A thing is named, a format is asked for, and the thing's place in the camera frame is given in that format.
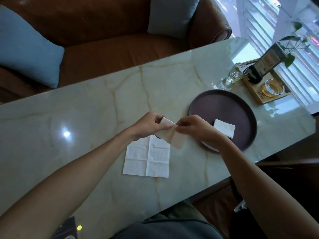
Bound rectangular wooden tray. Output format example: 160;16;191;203
242;59;291;105

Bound clear glass ashtray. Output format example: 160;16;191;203
261;79;285;98

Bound brown leather sofa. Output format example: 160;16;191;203
0;0;232;104

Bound clear glass bottle vase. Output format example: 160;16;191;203
219;62;248;91

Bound person's left forearm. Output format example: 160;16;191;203
0;129;138;239

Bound small folded white napkin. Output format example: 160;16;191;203
213;119;236;139

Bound person's left hand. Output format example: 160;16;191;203
130;112;174;142

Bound white paper napkin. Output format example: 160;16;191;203
154;117;188;149
122;134;171;178

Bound grey cushion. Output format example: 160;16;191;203
147;0;202;39

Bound dark flat device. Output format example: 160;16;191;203
51;216;79;239

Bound brown leather seat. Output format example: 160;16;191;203
189;157;319;239

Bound black table sign stand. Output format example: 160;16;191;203
247;43;287;84

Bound person's right hand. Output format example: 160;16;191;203
175;115;229;150

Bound person's grey shirt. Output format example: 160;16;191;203
111;218;224;239

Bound person's right forearm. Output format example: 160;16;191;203
219;140;319;239

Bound green leafy plant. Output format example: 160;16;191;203
278;21;313;68

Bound round dark purple tray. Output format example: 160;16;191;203
188;89;258;153

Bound unfolded white paper napkin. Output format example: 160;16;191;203
122;134;171;178

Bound person's green trousers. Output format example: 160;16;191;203
149;199;208;223

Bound blue cushion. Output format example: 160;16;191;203
0;4;65;89

